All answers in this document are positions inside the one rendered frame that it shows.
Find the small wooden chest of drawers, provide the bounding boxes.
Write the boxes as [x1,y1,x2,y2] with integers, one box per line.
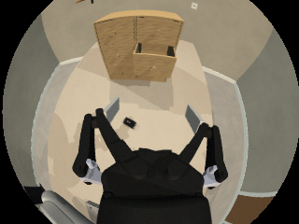
[93,10,184,69]

